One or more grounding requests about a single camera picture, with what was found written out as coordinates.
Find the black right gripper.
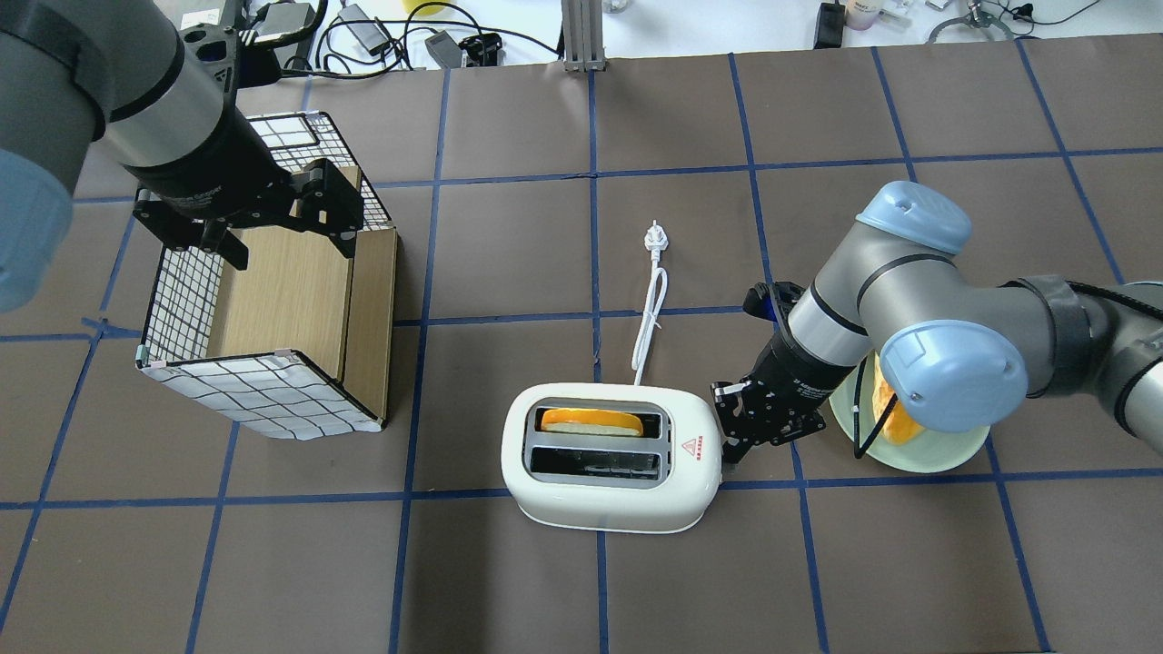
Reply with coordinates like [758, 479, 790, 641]
[711, 332, 846, 465]

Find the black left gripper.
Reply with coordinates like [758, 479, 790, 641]
[131, 114, 364, 272]

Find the white two-slot toaster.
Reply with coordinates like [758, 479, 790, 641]
[500, 382, 721, 534]

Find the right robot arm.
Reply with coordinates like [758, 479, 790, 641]
[711, 182, 1162, 465]

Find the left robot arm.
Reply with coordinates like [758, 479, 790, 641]
[1, 1, 364, 312]

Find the toast slice in toaster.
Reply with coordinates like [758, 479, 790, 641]
[537, 407, 645, 438]

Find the golden triangular pastry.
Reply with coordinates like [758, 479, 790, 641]
[872, 377, 925, 445]

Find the pale green round plate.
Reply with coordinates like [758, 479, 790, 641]
[828, 351, 989, 472]

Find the black power adapter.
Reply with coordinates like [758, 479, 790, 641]
[811, 1, 846, 50]

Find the wire basket with wooden shelf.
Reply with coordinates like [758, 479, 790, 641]
[134, 112, 399, 441]

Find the white power cord with plug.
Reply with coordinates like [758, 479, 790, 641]
[632, 218, 673, 388]

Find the aluminium frame post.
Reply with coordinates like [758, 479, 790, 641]
[561, 0, 607, 72]

